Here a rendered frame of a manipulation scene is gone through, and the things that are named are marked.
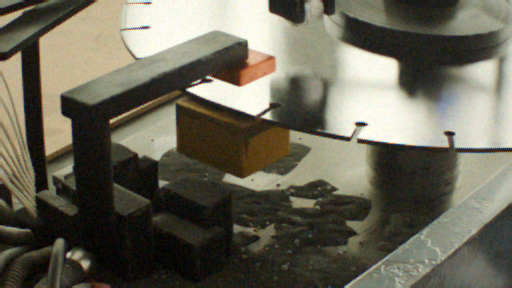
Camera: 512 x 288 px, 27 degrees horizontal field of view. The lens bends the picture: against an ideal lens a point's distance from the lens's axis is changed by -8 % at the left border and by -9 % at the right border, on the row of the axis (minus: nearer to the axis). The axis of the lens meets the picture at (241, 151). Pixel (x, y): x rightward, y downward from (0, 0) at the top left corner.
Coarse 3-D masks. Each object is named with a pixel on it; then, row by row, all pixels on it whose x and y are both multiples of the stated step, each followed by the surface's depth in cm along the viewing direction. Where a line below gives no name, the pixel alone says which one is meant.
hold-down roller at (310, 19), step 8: (312, 0) 53; (320, 0) 54; (304, 8) 53; (312, 8) 53; (320, 8) 54; (304, 16) 53; (312, 16) 53; (320, 16) 54; (296, 24) 54; (304, 24) 54
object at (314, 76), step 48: (144, 0) 62; (192, 0) 61; (240, 0) 61; (144, 48) 55; (288, 48) 55; (336, 48) 55; (384, 48) 55; (192, 96) 50; (240, 96) 50; (288, 96) 50; (336, 96) 50; (384, 96) 50; (432, 96) 50; (480, 96) 50; (384, 144) 46; (432, 144) 46; (480, 144) 46
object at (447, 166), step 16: (448, 144) 61; (368, 160) 63; (384, 160) 62; (400, 160) 61; (416, 160) 61; (432, 160) 61; (448, 160) 61; (368, 176) 64; (384, 176) 62; (400, 176) 62; (416, 176) 61; (432, 176) 61; (448, 176) 62; (384, 192) 63; (400, 192) 62; (416, 192) 62; (432, 192) 62; (448, 192) 62
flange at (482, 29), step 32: (352, 0) 59; (384, 0) 58; (416, 0) 58; (448, 0) 58; (480, 0) 60; (352, 32) 57; (384, 32) 56; (416, 32) 55; (448, 32) 55; (480, 32) 55
